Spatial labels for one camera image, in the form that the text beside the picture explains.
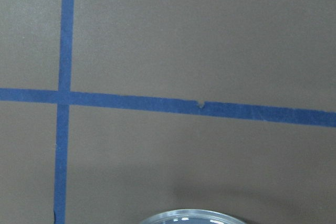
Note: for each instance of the clear tennis ball can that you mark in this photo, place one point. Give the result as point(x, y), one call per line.
point(192, 216)

